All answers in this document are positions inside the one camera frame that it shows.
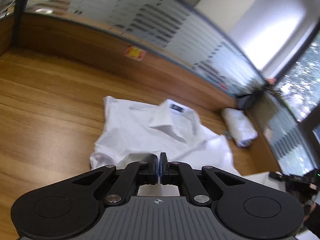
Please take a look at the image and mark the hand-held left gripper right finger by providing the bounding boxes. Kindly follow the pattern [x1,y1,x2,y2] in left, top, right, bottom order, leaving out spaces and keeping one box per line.
[160,152,251,207]

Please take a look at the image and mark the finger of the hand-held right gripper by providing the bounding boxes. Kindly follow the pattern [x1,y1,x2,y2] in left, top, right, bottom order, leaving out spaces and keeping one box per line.
[269,171,290,182]

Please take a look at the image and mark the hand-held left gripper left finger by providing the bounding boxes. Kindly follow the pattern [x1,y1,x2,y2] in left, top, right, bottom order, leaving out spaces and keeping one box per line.
[66,155,159,207]

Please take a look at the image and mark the white dress shirt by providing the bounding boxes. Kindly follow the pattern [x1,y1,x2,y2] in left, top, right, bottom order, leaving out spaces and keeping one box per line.
[90,95,288,198]

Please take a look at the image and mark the person's right forearm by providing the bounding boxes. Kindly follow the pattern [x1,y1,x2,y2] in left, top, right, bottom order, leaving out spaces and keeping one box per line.
[304,202,320,236]

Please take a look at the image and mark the folded white shirt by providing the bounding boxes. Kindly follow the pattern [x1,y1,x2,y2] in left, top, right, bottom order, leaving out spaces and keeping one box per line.
[221,108,258,147]

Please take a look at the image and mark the window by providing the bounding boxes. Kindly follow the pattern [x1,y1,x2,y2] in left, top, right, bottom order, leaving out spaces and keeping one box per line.
[275,30,320,180]

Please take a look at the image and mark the red yellow sticker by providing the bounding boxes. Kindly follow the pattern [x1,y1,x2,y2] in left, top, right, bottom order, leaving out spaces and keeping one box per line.
[125,46,147,61]

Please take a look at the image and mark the grey partition corner bracket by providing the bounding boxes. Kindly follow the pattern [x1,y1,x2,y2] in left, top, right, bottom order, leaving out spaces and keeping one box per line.
[236,94,253,109]

